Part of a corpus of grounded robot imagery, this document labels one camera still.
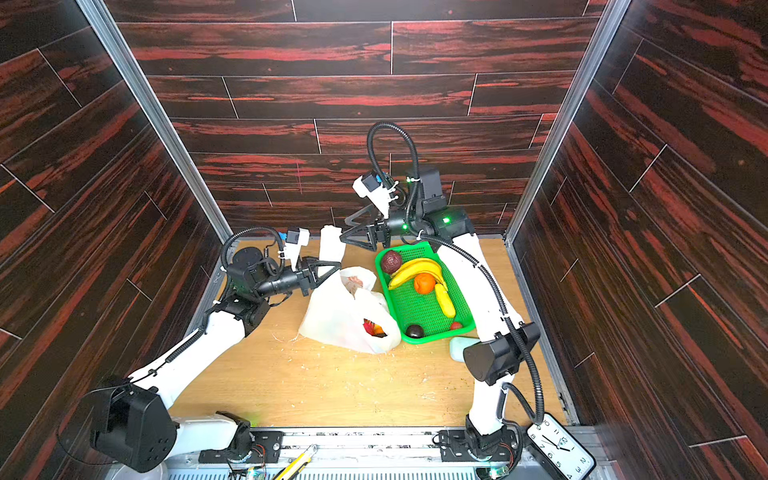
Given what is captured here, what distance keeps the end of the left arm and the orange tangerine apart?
0.40 metres

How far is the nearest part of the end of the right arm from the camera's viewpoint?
52cm

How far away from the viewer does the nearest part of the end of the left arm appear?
1.89ft

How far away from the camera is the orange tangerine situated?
3.30 ft
